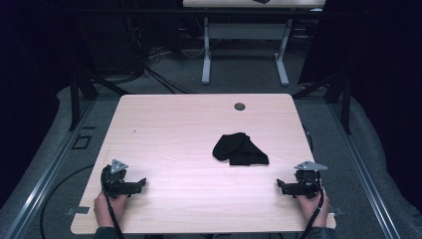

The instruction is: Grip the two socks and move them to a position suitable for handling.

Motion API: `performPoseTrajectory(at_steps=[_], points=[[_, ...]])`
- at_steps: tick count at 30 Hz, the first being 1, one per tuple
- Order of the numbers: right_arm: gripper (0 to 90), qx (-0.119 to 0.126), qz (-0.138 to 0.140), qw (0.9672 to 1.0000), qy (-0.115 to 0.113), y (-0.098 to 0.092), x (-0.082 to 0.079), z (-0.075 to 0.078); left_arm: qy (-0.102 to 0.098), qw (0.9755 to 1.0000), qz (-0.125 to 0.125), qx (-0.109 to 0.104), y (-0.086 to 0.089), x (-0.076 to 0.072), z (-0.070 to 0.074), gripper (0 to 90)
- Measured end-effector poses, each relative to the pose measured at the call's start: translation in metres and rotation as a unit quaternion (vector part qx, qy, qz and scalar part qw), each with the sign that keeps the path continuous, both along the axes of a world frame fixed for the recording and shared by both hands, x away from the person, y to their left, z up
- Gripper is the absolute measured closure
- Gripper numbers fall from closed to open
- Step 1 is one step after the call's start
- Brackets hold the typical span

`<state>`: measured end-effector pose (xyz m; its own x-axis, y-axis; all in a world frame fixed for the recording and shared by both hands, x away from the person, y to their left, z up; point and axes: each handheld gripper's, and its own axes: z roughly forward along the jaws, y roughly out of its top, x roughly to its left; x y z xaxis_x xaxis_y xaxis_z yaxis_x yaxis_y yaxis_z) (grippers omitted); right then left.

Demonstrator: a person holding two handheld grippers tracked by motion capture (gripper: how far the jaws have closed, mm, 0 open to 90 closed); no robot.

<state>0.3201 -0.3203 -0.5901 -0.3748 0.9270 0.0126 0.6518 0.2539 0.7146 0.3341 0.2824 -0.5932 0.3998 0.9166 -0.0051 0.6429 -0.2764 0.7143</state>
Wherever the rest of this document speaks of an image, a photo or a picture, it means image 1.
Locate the person's left hand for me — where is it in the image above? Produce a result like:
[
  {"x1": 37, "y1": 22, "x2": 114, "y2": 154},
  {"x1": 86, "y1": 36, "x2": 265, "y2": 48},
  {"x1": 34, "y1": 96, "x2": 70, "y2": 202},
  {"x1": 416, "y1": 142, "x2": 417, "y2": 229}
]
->
[{"x1": 94, "y1": 191, "x2": 129, "y2": 229}]

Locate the aluminium floor rail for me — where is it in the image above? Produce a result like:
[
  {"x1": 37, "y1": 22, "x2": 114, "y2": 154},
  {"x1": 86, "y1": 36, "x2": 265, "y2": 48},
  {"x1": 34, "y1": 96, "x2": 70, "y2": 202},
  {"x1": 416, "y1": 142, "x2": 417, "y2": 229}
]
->
[
  {"x1": 327, "y1": 102, "x2": 403, "y2": 239},
  {"x1": 3, "y1": 99, "x2": 98, "y2": 239}
]

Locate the left hand-held gripper black cable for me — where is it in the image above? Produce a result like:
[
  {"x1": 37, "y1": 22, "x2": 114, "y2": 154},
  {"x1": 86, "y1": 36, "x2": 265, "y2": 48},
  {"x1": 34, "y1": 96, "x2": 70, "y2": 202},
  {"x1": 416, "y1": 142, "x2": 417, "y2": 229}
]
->
[{"x1": 102, "y1": 185, "x2": 125, "y2": 239}]

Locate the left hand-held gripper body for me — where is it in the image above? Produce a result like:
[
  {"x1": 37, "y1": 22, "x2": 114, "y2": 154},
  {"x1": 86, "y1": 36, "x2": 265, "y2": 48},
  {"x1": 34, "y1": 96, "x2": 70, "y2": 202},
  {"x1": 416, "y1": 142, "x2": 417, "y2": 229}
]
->
[{"x1": 100, "y1": 158, "x2": 137, "y2": 200}]

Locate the black metal stand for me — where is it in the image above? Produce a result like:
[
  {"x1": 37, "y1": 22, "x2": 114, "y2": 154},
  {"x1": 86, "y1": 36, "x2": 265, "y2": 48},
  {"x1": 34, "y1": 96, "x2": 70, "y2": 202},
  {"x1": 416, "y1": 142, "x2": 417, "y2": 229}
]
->
[
  {"x1": 292, "y1": 71, "x2": 353, "y2": 135},
  {"x1": 68, "y1": 71, "x2": 133, "y2": 132}
]

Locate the black cable beside table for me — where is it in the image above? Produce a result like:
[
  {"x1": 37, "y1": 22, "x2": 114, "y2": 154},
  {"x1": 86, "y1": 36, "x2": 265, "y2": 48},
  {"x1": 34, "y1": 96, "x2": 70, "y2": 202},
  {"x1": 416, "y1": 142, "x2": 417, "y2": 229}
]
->
[{"x1": 301, "y1": 123, "x2": 315, "y2": 153}]

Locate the desk with white legs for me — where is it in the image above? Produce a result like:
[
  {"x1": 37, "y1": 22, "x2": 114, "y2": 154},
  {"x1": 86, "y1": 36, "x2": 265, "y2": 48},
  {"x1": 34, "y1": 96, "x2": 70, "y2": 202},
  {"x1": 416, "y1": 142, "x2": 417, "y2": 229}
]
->
[{"x1": 182, "y1": 0, "x2": 327, "y2": 87}]

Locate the person's right hand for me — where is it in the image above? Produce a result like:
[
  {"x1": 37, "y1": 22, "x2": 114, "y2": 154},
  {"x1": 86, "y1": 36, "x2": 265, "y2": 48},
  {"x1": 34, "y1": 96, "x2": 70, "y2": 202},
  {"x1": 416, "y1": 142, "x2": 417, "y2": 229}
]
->
[{"x1": 296, "y1": 191, "x2": 330, "y2": 229}]

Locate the bundle of black floor cables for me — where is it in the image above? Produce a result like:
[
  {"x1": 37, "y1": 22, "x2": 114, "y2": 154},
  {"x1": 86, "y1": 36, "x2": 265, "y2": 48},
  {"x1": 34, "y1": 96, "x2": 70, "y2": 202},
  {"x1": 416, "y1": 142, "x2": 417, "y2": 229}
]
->
[{"x1": 142, "y1": 64, "x2": 197, "y2": 95}]

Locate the right hand-held gripper black cable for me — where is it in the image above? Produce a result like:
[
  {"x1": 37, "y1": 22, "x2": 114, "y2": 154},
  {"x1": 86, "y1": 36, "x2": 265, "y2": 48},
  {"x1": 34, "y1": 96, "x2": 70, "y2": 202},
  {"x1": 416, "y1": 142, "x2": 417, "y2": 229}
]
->
[{"x1": 300, "y1": 185, "x2": 325, "y2": 239}]

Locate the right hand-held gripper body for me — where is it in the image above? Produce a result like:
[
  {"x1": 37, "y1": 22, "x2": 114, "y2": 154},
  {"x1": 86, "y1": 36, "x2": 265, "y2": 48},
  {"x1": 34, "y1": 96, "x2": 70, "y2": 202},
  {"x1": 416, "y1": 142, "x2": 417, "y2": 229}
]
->
[{"x1": 292, "y1": 160, "x2": 328, "y2": 200}]

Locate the hand-held gripper black cable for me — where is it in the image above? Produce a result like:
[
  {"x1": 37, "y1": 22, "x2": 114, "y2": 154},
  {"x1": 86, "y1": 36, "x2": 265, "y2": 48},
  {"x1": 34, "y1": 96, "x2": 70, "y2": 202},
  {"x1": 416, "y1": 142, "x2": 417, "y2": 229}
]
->
[
  {"x1": 300, "y1": 185, "x2": 325, "y2": 239},
  {"x1": 102, "y1": 185, "x2": 125, "y2": 239}
]

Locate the long black floor cable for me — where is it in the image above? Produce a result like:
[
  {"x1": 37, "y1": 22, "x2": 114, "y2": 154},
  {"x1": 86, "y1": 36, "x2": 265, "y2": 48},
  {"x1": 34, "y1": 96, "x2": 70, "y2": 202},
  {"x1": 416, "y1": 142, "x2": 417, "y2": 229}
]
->
[{"x1": 39, "y1": 163, "x2": 96, "y2": 239}]

